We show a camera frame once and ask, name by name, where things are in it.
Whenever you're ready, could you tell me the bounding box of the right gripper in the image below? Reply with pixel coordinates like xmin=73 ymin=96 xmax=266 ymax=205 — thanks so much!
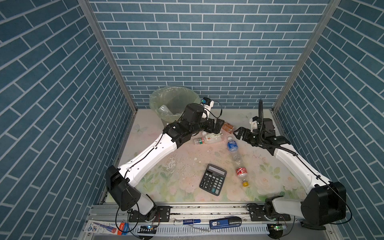
xmin=233 ymin=126 xmax=264 ymax=147

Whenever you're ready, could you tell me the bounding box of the brown cafe bottle white swirl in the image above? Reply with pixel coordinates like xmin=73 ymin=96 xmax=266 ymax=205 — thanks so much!
xmin=222 ymin=122 xmax=235 ymax=134

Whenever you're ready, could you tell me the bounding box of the Pocari Sweat blue label bottle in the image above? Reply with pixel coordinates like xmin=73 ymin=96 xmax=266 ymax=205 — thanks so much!
xmin=227 ymin=137 xmax=242 ymax=167

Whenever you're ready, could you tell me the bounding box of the crushed red bottle yellow cap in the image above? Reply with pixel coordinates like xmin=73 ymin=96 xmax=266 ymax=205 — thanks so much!
xmin=236 ymin=167 xmax=249 ymax=187

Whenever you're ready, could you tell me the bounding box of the square tea bottle white cap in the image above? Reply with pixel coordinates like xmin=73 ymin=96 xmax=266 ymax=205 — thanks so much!
xmin=158 ymin=105 xmax=173 ymax=117

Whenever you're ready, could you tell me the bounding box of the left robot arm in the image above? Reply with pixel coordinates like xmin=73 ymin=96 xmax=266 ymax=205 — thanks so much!
xmin=105 ymin=98 xmax=224 ymax=216

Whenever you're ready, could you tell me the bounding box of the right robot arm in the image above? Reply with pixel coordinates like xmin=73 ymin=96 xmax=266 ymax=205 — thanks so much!
xmin=234 ymin=117 xmax=348 ymax=227

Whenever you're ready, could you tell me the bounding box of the green plastic bin liner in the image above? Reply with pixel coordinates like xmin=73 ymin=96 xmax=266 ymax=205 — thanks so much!
xmin=150 ymin=86 xmax=201 ymax=124

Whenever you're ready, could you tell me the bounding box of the black desk calculator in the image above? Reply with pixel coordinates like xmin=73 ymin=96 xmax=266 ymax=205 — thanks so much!
xmin=199 ymin=164 xmax=227 ymax=196

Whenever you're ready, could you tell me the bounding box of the blue box cutter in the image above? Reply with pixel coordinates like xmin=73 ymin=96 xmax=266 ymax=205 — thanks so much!
xmin=209 ymin=217 xmax=243 ymax=230

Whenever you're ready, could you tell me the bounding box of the blue marker pen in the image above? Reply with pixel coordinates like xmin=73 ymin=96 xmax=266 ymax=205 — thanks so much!
xmin=174 ymin=219 xmax=201 ymax=225

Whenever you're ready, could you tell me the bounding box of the black spare gripper finger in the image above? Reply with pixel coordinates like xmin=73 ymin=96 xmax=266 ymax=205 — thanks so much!
xmin=300 ymin=221 xmax=326 ymax=231

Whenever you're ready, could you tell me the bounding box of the toothpaste box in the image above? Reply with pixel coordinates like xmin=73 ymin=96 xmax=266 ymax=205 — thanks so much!
xmin=84 ymin=221 xmax=129 ymax=236

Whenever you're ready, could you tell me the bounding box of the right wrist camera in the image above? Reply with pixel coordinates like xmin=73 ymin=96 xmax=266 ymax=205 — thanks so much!
xmin=250 ymin=116 xmax=259 ymax=132

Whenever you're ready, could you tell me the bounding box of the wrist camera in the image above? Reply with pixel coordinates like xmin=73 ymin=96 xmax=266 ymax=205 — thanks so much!
xmin=200 ymin=97 xmax=214 ymax=119
xmin=250 ymin=116 xmax=259 ymax=132

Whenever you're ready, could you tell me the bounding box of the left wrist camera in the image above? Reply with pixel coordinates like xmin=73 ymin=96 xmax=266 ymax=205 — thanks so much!
xmin=200 ymin=97 xmax=214 ymax=119

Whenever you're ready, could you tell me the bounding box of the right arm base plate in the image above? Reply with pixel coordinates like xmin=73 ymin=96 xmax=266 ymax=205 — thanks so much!
xmin=246 ymin=203 xmax=291 ymax=222

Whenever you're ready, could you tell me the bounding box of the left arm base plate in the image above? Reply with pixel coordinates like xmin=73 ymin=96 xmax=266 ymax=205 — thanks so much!
xmin=128 ymin=206 xmax=171 ymax=223

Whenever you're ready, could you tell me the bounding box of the white slotted cable duct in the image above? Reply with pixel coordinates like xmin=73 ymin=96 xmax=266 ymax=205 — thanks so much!
xmin=133 ymin=224 xmax=270 ymax=237

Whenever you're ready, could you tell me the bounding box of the aluminium frame rail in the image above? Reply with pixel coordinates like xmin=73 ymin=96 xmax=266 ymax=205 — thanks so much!
xmin=79 ymin=203 xmax=342 ymax=240

